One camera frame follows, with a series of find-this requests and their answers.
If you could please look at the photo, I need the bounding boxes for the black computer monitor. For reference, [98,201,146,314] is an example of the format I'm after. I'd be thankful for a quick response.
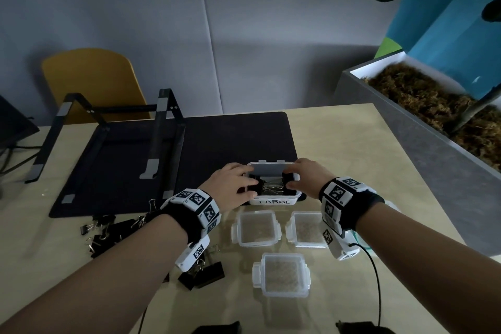
[0,94,40,149]

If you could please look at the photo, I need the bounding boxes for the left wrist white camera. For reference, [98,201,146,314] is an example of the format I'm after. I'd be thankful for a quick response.
[174,235,211,272]

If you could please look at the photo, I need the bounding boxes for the black desk mat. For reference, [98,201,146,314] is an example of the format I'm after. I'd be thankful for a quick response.
[49,112,307,219]

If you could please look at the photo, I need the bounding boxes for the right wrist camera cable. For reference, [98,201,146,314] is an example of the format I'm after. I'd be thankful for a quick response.
[349,243,383,327]

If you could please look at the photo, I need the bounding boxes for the black metal laptop stand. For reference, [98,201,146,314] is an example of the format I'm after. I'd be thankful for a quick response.
[24,88,187,199]

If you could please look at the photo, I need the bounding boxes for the wrist marker band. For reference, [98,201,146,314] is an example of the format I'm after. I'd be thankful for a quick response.
[318,176,386,238]
[156,188,222,244]

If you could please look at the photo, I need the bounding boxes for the grey planter with moss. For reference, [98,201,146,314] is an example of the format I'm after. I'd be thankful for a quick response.
[335,50,501,258]

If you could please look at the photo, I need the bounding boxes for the left wrist marker band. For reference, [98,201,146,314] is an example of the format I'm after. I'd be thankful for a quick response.
[156,188,222,244]

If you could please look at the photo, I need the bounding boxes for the person's right hand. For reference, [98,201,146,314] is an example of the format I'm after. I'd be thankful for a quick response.
[282,157,334,201]

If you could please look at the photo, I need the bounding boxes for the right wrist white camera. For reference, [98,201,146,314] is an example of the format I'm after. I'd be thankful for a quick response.
[320,224,361,261]

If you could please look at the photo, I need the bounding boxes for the person's black clothing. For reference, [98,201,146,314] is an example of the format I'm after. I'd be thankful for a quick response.
[192,320,396,334]

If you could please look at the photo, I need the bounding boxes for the person's left hand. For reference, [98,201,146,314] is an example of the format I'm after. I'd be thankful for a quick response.
[197,162,260,214]

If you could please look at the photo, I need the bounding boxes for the person's right forearm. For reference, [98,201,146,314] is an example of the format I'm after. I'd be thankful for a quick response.
[356,202,501,334]

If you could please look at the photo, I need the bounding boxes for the right wrist marker band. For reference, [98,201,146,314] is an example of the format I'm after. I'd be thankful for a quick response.
[318,176,386,238]

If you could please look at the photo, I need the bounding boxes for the container labelled large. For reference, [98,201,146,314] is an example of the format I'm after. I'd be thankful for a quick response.
[244,159,303,206]

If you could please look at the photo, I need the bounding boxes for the black monitor cables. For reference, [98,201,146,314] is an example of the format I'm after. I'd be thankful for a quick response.
[0,146,40,176]

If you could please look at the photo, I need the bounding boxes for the pile of black binder clips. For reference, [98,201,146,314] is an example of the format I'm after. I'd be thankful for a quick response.
[80,198,226,291]

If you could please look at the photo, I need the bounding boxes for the wrist white camera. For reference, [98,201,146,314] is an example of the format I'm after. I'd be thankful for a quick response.
[174,235,211,272]
[320,224,361,261]

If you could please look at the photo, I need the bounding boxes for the yellow chair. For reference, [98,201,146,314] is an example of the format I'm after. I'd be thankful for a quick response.
[42,47,151,125]

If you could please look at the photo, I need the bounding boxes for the person's left forearm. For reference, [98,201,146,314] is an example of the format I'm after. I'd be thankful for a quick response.
[0,214,188,334]

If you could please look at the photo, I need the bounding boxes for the brown moss filling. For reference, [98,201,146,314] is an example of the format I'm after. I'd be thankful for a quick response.
[362,63,501,172]

